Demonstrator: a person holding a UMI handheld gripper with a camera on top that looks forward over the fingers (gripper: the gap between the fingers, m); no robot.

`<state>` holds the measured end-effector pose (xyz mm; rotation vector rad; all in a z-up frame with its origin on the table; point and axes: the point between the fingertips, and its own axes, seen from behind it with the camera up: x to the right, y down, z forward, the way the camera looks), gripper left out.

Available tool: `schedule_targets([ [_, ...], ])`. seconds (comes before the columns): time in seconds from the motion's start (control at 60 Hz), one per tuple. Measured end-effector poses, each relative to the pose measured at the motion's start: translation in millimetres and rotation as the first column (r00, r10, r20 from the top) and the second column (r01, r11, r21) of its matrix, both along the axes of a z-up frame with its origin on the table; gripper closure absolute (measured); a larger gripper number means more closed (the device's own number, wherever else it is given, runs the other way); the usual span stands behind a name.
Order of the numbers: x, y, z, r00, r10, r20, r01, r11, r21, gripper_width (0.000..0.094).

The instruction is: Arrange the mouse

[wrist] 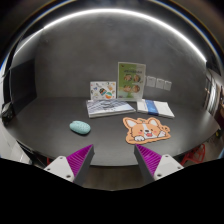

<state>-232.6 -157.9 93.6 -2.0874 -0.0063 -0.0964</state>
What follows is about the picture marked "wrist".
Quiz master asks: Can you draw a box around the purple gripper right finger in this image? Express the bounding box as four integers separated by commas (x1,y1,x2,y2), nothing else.
134,144,183,184

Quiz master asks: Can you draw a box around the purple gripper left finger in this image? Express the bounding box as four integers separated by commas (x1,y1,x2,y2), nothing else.
45,145,94,186

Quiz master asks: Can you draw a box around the corgi-shaped mouse pad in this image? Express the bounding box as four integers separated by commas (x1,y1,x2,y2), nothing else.
123,117,171,144

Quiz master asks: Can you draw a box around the teal computer mouse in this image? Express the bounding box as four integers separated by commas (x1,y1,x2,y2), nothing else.
69,121,91,135

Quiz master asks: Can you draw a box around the red stool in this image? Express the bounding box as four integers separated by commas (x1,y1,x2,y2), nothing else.
181,144,206,165

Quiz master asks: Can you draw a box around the white and blue book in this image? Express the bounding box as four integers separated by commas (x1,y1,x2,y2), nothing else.
137,99,175,118

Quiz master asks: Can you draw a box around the grey striped book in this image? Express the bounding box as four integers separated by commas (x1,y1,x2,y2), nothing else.
86,99,135,118

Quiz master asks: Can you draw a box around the white colourful picture card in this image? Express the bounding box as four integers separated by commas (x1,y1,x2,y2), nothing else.
90,81,116,100

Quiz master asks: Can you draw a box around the green upright picture book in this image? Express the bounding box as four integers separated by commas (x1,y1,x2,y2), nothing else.
117,62,146,101

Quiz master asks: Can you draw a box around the right white wall socket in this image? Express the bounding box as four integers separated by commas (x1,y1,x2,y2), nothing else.
164,81,172,91

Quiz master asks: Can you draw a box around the white wall socket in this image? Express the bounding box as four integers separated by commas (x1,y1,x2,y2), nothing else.
156,78,165,89
164,81,172,91
146,76,156,87

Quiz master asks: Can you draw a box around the middle white wall socket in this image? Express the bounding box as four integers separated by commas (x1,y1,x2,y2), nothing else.
156,78,165,89

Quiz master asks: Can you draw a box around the left white wall socket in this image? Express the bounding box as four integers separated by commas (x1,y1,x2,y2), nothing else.
146,76,156,87

